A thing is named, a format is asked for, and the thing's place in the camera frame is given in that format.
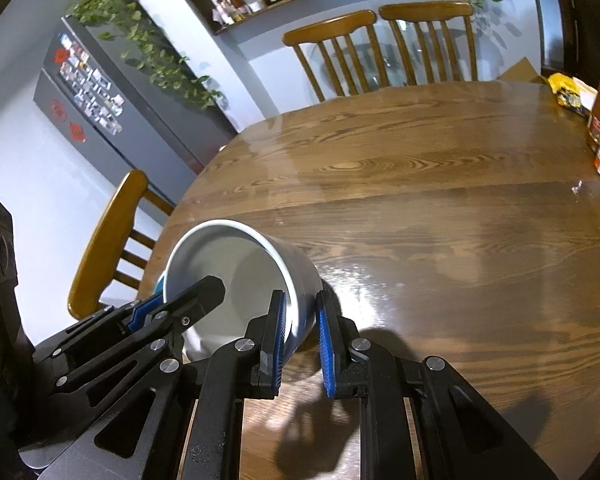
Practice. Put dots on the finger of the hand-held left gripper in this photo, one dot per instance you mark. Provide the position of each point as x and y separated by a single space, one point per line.
142 310
190 305

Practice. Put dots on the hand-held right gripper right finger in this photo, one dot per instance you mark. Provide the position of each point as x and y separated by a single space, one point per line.
325 350

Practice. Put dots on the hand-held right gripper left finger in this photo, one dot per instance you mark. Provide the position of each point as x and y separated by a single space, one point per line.
277 345

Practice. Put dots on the teal plate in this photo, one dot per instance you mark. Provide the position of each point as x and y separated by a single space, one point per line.
158 290

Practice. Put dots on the white ceramic cup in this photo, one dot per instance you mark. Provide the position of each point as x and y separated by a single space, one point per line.
215 260

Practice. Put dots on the wooden chair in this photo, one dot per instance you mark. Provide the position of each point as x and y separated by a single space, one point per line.
105 240
425 10
330 27

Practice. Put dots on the red fridge sticker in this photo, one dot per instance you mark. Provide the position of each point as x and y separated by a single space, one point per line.
58 110
78 131

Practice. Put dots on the grey refrigerator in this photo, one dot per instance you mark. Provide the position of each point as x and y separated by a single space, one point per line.
145 110

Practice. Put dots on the group of fridge photo magnets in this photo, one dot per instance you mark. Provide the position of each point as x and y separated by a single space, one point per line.
90 85

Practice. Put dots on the long trailing green plant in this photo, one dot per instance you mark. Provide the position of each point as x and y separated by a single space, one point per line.
145 55

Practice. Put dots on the yellow snack packet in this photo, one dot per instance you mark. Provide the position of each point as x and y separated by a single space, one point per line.
567 90

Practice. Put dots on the dark wooden door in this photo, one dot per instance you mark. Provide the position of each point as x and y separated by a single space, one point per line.
580 20

